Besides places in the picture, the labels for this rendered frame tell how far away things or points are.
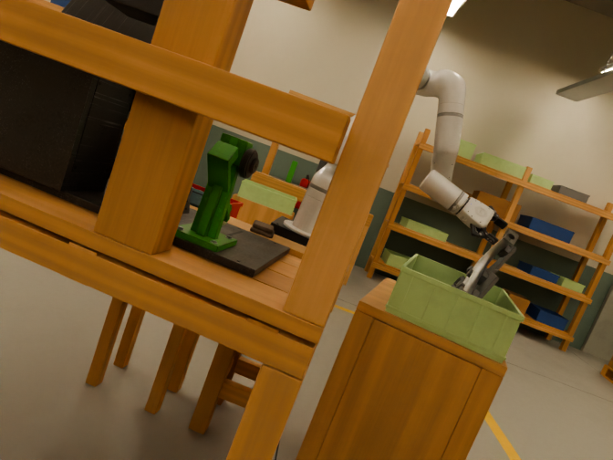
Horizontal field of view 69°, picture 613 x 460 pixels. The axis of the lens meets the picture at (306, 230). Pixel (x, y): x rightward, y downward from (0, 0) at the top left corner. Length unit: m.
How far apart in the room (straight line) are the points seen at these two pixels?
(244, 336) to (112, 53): 0.61
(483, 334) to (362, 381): 0.44
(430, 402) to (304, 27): 6.14
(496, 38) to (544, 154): 1.81
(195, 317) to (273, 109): 0.45
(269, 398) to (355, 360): 0.73
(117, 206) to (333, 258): 0.46
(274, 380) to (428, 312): 0.78
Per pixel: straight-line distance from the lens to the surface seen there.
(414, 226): 6.40
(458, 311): 1.59
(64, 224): 1.07
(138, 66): 0.95
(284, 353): 0.93
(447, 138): 1.65
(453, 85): 1.70
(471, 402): 1.66
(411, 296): 1.59
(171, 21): 1.00
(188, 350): 2.13
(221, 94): 0.87
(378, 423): 1.72
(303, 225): 1.78
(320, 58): 7.02
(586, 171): 7.79
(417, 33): 0.90
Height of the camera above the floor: 1.16
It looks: 8 degrees down
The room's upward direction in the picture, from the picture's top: 21 degrees clockwise
